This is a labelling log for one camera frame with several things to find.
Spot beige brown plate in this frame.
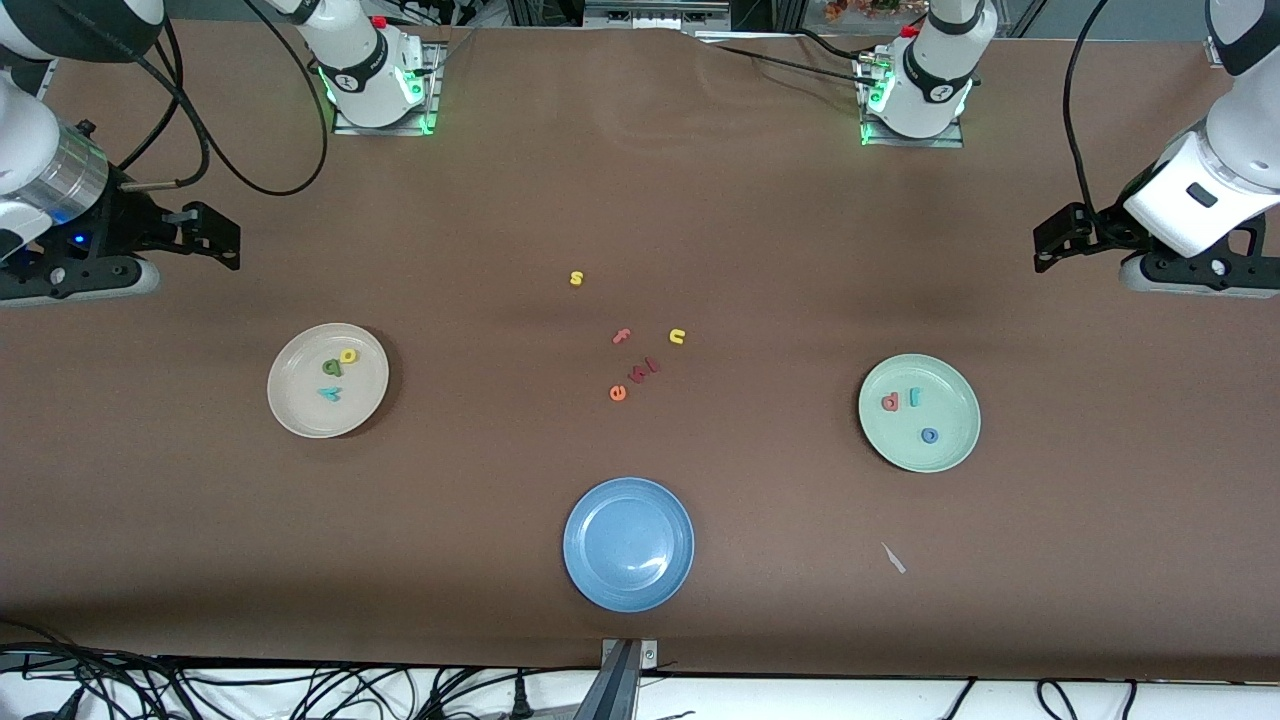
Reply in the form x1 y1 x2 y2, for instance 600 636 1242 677
267 322 390 439

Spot pale green plate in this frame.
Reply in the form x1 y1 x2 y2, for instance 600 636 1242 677
858 353 982 473

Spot brown table cover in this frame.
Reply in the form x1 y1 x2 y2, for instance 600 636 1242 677
0 18 1280 681

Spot blue plate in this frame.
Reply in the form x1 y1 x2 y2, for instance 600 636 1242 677
563 477 695 613

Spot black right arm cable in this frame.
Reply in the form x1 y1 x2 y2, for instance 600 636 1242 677
110 0 329 197

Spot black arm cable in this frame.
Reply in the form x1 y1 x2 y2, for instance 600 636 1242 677
1063 0 1136 236
110 0 329 197

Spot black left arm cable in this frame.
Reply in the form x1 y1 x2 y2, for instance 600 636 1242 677
1063 0 1136 236

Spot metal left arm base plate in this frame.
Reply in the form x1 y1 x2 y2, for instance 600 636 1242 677
858 55 966 149

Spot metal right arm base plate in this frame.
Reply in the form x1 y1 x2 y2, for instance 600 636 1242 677
332 40 441 136

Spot black cable on table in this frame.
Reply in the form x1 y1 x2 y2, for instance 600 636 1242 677
700 28 881 91

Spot tangled black floor cables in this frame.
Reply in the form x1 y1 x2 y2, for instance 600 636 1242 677
0 620 601 720

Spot silver aluminium frame profile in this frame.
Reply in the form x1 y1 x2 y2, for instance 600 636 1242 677
583 0 731 29

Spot metal table edge bracket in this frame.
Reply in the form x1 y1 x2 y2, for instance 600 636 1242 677
600 638 659 720

